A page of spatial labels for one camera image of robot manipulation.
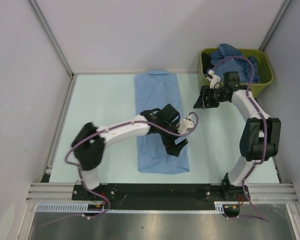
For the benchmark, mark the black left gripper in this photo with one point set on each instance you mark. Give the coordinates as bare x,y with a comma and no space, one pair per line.
171,147

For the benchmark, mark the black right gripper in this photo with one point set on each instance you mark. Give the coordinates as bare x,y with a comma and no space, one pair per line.
201,102

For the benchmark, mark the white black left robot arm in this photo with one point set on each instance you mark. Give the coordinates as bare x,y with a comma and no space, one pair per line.
89,145

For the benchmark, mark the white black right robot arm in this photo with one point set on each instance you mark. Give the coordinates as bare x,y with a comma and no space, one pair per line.
260,137

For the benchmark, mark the green plastic bin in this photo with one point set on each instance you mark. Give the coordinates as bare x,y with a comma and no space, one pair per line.
262,73

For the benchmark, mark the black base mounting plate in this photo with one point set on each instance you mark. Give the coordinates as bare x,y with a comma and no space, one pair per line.
177,196

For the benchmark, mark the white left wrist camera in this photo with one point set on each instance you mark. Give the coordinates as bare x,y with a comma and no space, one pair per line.
186,124

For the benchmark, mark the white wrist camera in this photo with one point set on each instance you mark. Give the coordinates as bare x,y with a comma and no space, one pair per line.
215,80
186,124

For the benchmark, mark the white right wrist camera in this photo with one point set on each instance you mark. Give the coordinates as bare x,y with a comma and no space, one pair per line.
215,80

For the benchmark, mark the aluminium front rail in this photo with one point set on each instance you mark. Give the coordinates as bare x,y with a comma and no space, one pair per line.
260,193

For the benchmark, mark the white slotted cable duct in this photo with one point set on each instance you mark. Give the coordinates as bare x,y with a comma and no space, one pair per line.
90,208

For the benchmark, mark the aluminium frame post right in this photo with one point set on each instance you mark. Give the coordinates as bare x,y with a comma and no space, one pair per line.
275,23

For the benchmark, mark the aluminium frame post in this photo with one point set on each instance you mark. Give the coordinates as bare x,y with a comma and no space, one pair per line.
38,13
275,23

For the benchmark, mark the aluminium frame post left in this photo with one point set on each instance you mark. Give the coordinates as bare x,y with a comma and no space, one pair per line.
38,13

